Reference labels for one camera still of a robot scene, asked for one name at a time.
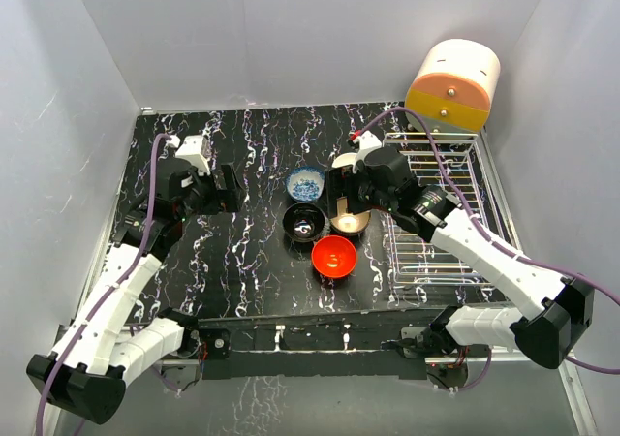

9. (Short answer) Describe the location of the round pastel drawer cabinet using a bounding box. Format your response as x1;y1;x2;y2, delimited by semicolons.
404;39;501;134

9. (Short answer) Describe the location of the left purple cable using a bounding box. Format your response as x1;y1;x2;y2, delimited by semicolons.
35;133;181;436

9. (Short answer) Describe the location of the white wire dish rack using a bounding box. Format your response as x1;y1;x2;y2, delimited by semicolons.
380;131;509;294

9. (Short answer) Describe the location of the brown bowl cream interior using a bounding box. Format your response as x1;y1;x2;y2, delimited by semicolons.
329;211;371;236

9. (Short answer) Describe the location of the red bowl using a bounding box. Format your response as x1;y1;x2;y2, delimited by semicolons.
311;235;357;279

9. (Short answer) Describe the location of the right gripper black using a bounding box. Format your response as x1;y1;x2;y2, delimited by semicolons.
316;165;396;220

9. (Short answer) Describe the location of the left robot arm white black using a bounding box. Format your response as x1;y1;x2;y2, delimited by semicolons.
26;159;245;435

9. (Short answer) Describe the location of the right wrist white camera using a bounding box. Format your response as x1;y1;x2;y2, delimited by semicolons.
349;131;383;173

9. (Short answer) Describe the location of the blue white patterned bowl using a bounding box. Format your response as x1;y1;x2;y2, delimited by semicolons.
285;167;325;202

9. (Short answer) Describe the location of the purple cable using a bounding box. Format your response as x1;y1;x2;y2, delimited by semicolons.
356;106;620;375
35;133;181;436

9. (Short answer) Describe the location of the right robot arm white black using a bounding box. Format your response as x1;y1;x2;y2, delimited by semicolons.
325;146;594;369

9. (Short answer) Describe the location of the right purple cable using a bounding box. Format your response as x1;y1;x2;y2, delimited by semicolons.
356;106;620;375

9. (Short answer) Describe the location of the wrist white camera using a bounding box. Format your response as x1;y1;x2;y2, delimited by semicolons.
175;135;211;175
349;131;383;173

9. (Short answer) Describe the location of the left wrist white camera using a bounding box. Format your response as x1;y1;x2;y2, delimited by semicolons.
175;135;211;175

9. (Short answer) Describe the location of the black glossy bowl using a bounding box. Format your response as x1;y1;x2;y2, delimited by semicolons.
282;202;326;243

